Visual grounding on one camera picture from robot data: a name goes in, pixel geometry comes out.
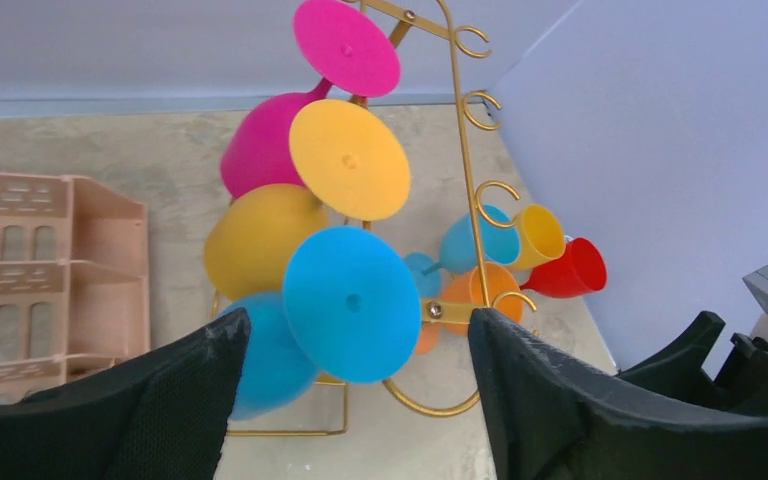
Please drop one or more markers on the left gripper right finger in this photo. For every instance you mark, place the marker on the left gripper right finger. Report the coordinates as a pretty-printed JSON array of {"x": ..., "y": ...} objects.
[{"x": 550, "y": 415}]

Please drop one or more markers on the red wine glass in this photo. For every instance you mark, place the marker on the red wine glass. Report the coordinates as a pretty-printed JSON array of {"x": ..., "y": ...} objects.
[{"x": 581, "y": 270}]

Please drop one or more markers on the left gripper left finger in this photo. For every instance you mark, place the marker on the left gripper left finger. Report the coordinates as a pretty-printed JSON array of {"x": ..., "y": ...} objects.
[{"x": 162, "y": 415}]

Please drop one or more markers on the gold wire glass rack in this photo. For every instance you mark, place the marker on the gold wire glass rack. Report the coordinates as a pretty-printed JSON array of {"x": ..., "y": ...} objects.
[{"x": 435, "y": 311}]

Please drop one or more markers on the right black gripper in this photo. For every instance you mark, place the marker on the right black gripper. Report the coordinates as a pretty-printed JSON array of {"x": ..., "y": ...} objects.
[{"x": 741, "y": 386}]

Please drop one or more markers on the orange wine glass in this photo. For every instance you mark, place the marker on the orange wine glass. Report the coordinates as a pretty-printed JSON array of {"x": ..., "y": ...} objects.
[{"x": 466, "y": 288}]

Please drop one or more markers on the yellow wine glass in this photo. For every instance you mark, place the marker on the yellow wine glass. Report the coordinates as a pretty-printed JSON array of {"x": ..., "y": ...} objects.
[
  {"x": 347, "y": 160},
  {"x": 541, "y": 237}
]

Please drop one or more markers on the magenta wine glass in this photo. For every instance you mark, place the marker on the magenta wine glass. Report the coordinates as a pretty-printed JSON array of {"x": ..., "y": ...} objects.
[{"x": 349, "y": 51}]

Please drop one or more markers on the pink plastic file organizer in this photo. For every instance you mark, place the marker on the pink plastic file organizer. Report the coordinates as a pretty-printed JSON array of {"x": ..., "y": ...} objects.
[{"x": 74, "y": 281}]

